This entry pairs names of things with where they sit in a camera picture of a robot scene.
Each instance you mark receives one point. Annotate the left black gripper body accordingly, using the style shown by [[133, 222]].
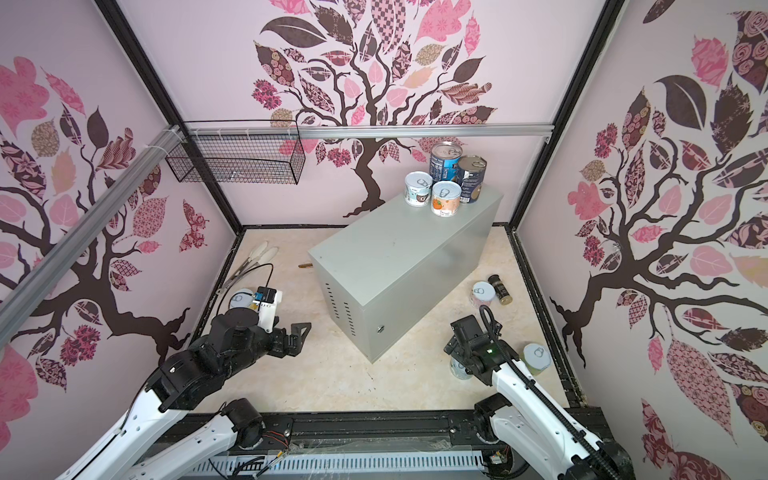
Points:
[[278, 346]]

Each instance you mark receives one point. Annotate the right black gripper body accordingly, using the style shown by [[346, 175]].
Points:
[[461, 353]]

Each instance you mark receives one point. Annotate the light blue white-lid can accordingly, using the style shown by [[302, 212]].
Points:
[[459, 371]]

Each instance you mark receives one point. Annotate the yellow label white-lid can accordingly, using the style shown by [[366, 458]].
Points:
[[242, 298]]

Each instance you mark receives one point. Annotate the pink small white-lid can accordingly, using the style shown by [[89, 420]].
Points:
[[482, 294]]

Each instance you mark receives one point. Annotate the orange label white-lid can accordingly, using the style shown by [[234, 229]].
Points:
[[445, 198]]

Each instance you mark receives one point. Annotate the teal label white-lid can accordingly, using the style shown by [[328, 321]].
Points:
[[418, 188]]

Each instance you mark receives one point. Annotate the dark grey tin can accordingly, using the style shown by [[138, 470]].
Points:
[[471, 170]]

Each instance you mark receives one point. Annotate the blue label tin can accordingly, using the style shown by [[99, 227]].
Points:
[[444, 158]]

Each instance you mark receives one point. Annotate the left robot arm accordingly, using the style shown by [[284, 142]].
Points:
[[236, 340]]

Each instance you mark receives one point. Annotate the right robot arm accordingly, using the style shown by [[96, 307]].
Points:
[[540, 414]]

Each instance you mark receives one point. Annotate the green label white-lid can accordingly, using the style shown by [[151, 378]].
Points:
[[537, 358]]

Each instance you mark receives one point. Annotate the dark spice jar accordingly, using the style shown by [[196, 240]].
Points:
[[501, 291]]

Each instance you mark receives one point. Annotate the grey metal cabinet box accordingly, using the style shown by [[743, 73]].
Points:
[[384, 272]]

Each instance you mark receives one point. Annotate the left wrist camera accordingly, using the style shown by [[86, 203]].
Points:
[[266, 301]]

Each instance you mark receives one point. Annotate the white slotted cable duct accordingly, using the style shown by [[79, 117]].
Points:
[[338, 465]]

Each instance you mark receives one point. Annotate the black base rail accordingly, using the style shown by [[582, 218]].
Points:
[[457, 427]]

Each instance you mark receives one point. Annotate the black wire basket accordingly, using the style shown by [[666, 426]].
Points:
[[239, 151]]

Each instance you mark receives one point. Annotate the aluminium horizontal rail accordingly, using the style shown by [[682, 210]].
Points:
[[404, 131]]

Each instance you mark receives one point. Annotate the aluminium diagonal rail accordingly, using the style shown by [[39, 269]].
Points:
[[24, 299]]

